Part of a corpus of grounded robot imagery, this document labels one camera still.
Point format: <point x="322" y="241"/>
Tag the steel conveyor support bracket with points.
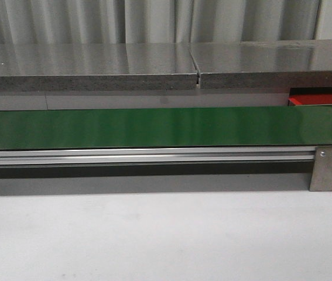
<point x="321" y="179"/>

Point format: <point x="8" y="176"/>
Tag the left grey stone slab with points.
<point x="96" y="67"/>

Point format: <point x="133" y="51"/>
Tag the right grey stone slab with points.
<point x="279" y="64"/>

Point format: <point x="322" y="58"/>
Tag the green conveyor belt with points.
<point x="165" y="127"/>

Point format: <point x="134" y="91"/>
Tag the grey stone slab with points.
<point x="279" y="64"/>
<point x="96" y="67"/>

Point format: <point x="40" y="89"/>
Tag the red plastic bin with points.
<point x="310" y="96"/>

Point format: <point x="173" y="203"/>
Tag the grey curtain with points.
<point x="163" y="21"/>

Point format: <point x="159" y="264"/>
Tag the aluminium conveyor frame rail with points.
<point x="155" y="155"/>

